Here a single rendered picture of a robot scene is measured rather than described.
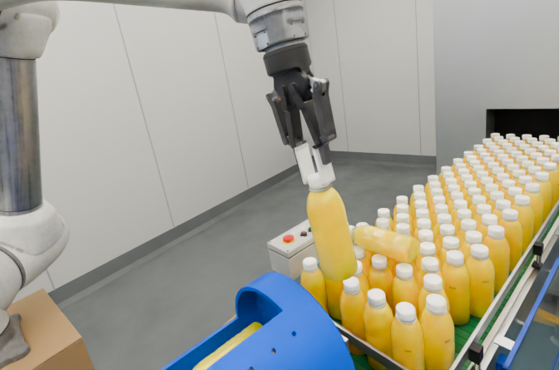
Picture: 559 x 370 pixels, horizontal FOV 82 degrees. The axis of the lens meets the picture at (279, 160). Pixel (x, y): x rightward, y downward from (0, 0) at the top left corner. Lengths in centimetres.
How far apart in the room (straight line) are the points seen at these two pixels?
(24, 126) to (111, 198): 249
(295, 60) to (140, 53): 307
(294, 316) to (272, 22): 47
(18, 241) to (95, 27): 262
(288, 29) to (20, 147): 69
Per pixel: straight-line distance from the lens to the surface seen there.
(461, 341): 102
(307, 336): 59
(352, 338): 90
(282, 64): 51
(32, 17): 89
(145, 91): 349
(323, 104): 50
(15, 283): 102
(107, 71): 337
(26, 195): 100
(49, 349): 98
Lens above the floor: 161
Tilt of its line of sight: 16 degrees down
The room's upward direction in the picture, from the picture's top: 9 degrees counter-clockwise
